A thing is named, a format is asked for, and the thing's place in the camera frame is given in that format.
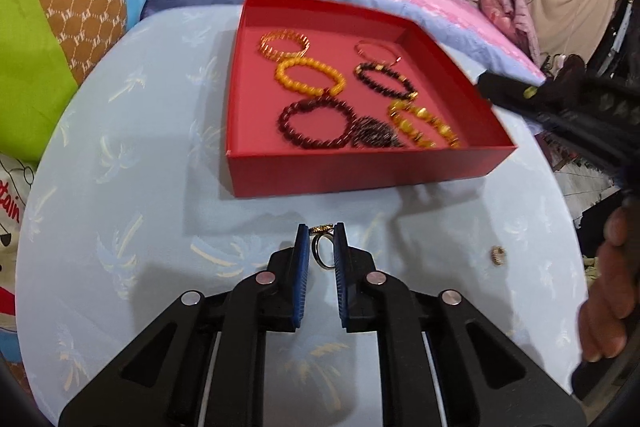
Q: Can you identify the pink folded cloth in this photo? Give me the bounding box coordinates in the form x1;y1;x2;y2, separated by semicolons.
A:
477;0;543;68

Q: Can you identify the braided gold cuff bracelet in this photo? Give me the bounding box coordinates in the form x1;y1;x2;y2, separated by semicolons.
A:
260;29;311;60

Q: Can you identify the dark brown bead bracelet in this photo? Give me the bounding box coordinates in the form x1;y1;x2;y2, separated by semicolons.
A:
354;62;420;102

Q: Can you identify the yellow bead bracelet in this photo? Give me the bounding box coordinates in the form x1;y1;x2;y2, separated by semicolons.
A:
274;57;347;98

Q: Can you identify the red cardboard box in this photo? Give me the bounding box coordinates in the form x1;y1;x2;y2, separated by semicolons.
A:
226;0;517;198

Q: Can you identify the thin red string bracelet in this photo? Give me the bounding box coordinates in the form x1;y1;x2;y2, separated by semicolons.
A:
354;39;403;66

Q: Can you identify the dark wooden chair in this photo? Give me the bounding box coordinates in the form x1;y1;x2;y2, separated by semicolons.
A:
542;54;588;82

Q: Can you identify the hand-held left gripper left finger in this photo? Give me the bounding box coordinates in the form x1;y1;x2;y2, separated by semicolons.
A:
57;223;308;427

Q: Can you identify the purple bead cluster bracelet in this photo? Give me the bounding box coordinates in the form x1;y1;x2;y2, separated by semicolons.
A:
350;116;408;150

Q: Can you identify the cartoon monkey blanket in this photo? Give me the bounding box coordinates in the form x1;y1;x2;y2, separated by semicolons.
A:
0;0;236;368

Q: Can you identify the gold ring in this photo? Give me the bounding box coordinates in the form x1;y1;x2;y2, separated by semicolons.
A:
309;222;337;269

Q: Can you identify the person's right hand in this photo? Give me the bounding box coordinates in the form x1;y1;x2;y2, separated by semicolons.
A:
579;202;640;364

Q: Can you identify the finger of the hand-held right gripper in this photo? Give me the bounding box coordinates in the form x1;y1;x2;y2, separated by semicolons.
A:
477;73;566;122

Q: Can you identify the chunky amber bead bracelet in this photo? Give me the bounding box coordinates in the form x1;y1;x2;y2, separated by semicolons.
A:
387;99;462;150

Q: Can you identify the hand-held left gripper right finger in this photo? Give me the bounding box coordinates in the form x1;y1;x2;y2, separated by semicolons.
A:
334;222;586;427

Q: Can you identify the dark red bead bracelet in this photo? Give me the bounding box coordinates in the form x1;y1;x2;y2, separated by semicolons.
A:
277;96;357;152

